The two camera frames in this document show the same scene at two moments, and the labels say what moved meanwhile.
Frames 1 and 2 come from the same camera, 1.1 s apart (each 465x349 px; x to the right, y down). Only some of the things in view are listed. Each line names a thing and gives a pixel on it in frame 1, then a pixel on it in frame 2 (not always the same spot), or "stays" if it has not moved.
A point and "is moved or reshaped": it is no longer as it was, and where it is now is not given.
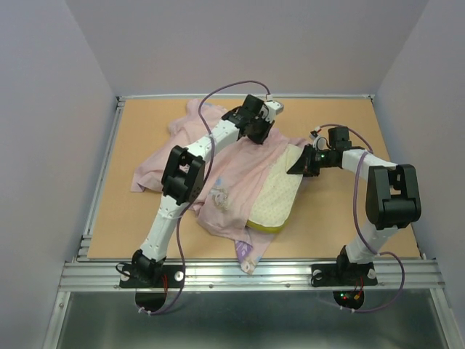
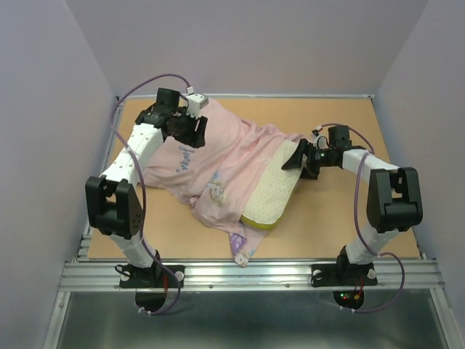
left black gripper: [261, 139] → [195, 139]
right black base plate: [343, 274] stays
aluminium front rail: [274, 275] stays
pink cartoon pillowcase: [234, 175] is moved or reshaped
